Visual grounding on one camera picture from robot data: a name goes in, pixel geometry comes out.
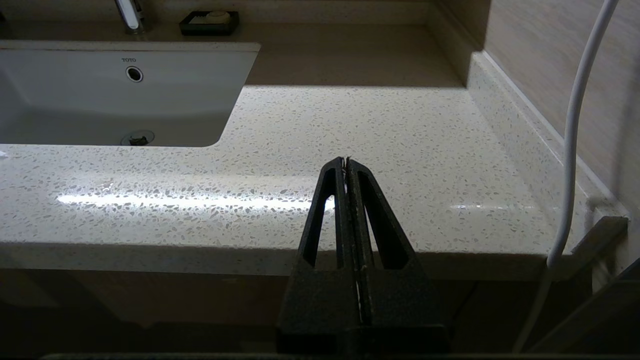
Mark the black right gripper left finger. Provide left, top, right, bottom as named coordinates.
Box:
left=276, top=156, right=361, bottom=352

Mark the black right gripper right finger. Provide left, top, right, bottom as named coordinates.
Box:
left=346, top=158, right=451, bottom=354

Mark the grey metal bar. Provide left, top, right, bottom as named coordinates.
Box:
left=530, top=216, right=640, bottom=356

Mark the metal sink drain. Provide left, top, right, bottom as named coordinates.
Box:
left=120, top=129, right=156, bottom=147

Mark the black soap dish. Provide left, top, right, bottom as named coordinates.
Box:
left=179, top=10, right=240, bottom=36

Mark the white soap bar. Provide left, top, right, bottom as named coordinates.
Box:
left=192, top=10, right=232, bottom=23

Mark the white ceramic sink basin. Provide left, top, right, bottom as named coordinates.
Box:
left=0, top=40, right=262, bottom=148

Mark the chrome faucet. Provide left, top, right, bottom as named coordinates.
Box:
left=114, top=0, right=147, bottom=35

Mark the white cable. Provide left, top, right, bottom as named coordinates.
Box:
left=512, top=0, right=621, bottom=353

